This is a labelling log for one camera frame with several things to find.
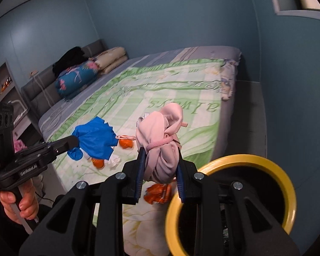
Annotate green patterned blanket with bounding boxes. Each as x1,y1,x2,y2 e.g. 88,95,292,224
47,59,236,256

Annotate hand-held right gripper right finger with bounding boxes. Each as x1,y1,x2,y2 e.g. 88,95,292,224
176,152,300,256

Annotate beige folded quilt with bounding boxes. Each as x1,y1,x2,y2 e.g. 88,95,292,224
89,47,129,75

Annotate blue floral folded quilt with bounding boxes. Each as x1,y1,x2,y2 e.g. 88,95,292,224
55,61,100,100

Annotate black clothing pile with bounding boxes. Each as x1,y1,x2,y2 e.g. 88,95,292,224
52,47,89,76

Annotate pink cloth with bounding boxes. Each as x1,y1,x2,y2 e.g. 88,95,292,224
135,103,188,184

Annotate blue plastic bag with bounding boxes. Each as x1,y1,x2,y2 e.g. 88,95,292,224
67,117,118,161

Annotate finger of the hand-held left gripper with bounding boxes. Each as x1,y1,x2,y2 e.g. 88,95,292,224
44,135,79,156

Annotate grey padded headboard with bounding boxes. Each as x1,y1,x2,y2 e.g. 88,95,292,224
21,39,106,118

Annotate person's left forearm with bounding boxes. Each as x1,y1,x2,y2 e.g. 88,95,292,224
0,203,56,256

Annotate person's left hand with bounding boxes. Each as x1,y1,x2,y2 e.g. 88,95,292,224
0,177,39,223

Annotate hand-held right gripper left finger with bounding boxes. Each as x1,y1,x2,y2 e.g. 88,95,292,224
17,147,146,256

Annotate white wall shelf unit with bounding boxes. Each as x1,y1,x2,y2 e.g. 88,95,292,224
0,61,32,144

